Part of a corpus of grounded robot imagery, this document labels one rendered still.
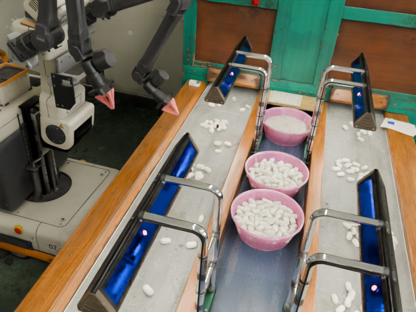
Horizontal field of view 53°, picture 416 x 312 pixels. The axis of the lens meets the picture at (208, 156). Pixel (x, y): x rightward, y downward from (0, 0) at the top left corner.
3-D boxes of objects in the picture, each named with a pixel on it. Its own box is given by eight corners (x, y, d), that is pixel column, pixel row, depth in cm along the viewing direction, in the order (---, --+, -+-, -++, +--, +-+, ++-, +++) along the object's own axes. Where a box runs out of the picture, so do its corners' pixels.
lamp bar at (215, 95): (203, 101, 162) (205, 84, 158) (236, 48, 212) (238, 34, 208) (223, 105, 161) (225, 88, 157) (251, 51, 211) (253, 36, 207)
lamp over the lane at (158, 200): (76, 311, 84) (72, 288, 80) (175, 148, 134) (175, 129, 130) (113, 322, 83) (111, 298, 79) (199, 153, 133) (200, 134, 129)
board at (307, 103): (259, 102, 225) (259, 100, 225) (263, 90, 238) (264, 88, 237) (322, 112, 220) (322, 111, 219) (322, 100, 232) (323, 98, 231)
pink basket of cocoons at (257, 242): (221, 247, 150) (223, 228, 144) (236, 201, 171) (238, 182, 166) (296, 265, 145) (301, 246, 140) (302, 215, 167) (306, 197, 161)
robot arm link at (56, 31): (34, 31, 159) (25, 35, 155) (51, 18, 154) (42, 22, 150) (51, 52, 162) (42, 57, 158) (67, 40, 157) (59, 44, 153)
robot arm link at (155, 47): (183, -6, 178) (171, -6, 168) (194, 2, 177) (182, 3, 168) (139, 73, 200) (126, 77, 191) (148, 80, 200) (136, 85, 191)
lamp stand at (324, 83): (301, 169, 192) (322, 79, 167) (304, 147, 208) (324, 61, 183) (343, 177, 189) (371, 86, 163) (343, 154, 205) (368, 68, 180)
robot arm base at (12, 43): (26, 33, 164) (5, 43, 155) (38, 23, 160) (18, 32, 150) (40, 52, 167) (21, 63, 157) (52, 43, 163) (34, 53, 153)
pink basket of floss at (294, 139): (278, 155, 201) (281, 137, 196) (249, 127, 220) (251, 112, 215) (321, 143, 212) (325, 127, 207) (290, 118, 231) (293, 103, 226)
